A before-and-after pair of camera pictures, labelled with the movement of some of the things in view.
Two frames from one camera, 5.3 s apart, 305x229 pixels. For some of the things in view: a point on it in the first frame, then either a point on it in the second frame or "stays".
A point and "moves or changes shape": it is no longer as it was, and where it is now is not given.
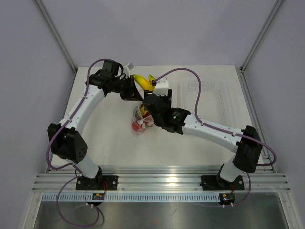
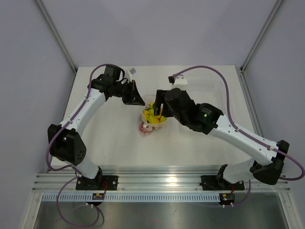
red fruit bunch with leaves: (147, 119) -> (145, 129)
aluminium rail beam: (157, 180) stays
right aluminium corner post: (260, 35) stays
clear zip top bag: (141, 120) moves or changes shape
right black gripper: (168, 98) -> (158, 101)
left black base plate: (99, 182) stays
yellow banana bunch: (148, 86) moves or changes shape
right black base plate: (213, 182) stays
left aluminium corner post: (58, 36) stays
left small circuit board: (98, 196) stays
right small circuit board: (227, 198) stays
